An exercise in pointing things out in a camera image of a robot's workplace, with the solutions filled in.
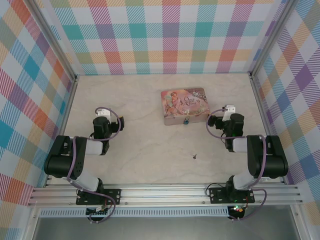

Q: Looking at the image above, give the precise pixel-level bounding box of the pink illustrated tin box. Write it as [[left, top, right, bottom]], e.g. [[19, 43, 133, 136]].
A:
[[160, 87, 211, 126]]

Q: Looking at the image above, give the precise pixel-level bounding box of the grey metal plate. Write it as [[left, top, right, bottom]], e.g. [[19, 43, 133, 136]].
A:
[[33, 216, 300, 240]]

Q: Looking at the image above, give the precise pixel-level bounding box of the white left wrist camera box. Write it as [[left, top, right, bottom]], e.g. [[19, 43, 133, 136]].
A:
[[97, 109, 111, 120]]

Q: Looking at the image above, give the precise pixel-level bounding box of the aluminium table side rail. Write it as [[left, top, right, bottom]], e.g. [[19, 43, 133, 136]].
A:
[[249, 72, 287, 185], [44, 74, 80, 188]]

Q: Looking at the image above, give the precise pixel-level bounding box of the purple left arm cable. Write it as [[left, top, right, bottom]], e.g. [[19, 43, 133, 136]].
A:
[[66, 106, 125, 224]]

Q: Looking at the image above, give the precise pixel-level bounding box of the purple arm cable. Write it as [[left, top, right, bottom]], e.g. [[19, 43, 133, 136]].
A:
[[205, 107, 268, 222], [66, 106, 125, 224]]

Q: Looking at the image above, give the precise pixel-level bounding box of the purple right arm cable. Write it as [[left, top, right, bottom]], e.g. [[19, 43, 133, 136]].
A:
[[205, 107, 268, 222]]

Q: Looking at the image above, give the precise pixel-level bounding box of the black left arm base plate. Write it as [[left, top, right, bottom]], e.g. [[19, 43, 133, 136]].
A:
[[75, 187, 123, 206]]

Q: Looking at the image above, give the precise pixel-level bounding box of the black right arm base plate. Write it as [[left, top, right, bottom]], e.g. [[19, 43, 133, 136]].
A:
[[208, 186, 256, 205]]

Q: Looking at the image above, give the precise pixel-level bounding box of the aluminium mounting rail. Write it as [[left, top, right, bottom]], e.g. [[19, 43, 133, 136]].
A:
[[26, 183, 304, 208]]

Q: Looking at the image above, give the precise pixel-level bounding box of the aluminium frame post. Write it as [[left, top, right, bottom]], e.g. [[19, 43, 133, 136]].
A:
[[29, 0, 79, 83], [249, 0, 295, 81]]

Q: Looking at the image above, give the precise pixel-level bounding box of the white slotted cable duct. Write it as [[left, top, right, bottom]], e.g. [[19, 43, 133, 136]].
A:
[[39, 208, 230, 218]]

